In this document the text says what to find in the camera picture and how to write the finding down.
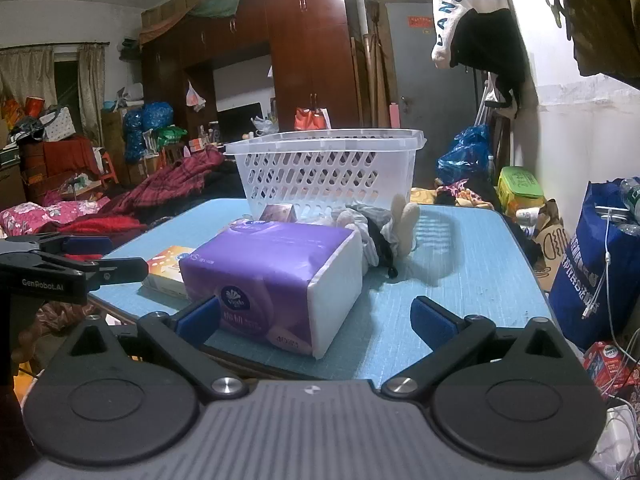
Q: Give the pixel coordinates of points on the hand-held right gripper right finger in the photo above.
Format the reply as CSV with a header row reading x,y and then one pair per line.
x,y
430,320

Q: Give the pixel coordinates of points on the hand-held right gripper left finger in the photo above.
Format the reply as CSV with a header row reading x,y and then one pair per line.
x,y
200,317

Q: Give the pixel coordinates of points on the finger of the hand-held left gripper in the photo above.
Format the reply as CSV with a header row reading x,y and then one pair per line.
x,y
87,245
120,269

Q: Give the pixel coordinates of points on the orange medicine box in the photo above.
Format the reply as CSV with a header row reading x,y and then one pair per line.
x,y
167,270

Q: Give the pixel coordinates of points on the purple tissue pack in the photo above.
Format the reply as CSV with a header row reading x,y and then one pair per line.
x,y
270,270

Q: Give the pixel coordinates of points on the white plastic basket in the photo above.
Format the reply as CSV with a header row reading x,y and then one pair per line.
x,y
320,170

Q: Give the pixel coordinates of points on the pink floral quilt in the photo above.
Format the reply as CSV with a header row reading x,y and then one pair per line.
x,y
30,217

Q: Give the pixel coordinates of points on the orange stool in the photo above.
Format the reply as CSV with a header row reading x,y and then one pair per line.
x,y
109,167

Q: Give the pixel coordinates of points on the red cloth cover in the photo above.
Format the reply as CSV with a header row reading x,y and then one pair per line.
x,y
65,155

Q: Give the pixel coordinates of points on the red plaid blanket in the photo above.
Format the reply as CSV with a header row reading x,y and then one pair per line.
x,y
170,180

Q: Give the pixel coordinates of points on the cream fuzzy sock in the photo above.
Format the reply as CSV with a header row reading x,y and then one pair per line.
x,y
406,220

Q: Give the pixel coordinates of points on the white patterned gift bag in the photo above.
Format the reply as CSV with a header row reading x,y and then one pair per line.
x,y
59,125

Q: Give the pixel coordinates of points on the yellow floral blanket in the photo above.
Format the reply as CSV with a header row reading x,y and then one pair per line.
x,y
425,195

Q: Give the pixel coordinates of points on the small brown box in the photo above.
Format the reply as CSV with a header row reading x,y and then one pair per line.
x,y
277,212

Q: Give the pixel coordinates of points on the blue mesh bags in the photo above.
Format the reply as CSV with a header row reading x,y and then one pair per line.
x,y
145,125

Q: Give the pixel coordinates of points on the green plastic bag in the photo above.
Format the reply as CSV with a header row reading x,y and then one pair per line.
x,y
170,135

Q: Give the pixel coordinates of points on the brown paper bag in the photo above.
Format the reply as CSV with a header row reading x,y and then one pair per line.
x,y
552,250

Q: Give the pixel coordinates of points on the beige curtain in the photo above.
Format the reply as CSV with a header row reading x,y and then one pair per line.
x,y
91,90
25,70

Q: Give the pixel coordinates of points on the green box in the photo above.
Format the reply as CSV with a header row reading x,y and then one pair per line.
x,y
520,185

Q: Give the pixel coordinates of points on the blue shopping bag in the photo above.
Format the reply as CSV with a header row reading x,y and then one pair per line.
x,y
585,270

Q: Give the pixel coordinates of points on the blue plastic bag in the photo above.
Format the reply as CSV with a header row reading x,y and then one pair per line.
x,y
465,155

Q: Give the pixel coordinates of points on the red carton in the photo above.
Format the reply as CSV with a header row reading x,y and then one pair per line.
x,y
605,365

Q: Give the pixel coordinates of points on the white plastic bag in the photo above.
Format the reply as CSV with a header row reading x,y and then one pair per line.
x,y
195,96

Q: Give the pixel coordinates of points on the clear plastic bag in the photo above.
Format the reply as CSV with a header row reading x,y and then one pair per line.
x,y
262,125

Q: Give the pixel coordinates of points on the white metal rack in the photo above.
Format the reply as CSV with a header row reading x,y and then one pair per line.
x,y
484,105

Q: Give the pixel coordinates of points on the orange white bag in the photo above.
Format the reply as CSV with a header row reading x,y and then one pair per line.
x,y
310,120

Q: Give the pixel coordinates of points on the grey metal cabinet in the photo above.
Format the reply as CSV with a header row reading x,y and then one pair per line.
x,y
415,85

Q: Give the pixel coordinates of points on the wooden planks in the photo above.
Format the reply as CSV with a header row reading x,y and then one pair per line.
x,y
375,70

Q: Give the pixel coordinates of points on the brown wooden wardrobe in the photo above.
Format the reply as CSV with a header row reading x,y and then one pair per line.
x,y
305,60

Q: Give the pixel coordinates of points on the black hanging garment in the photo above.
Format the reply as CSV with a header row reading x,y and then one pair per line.
x,y
490,45

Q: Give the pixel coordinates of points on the red door sticker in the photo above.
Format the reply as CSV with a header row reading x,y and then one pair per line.
x,y
421,22

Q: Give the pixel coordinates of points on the brown hanging bag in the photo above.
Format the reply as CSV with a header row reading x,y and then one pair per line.
x,y
600,20

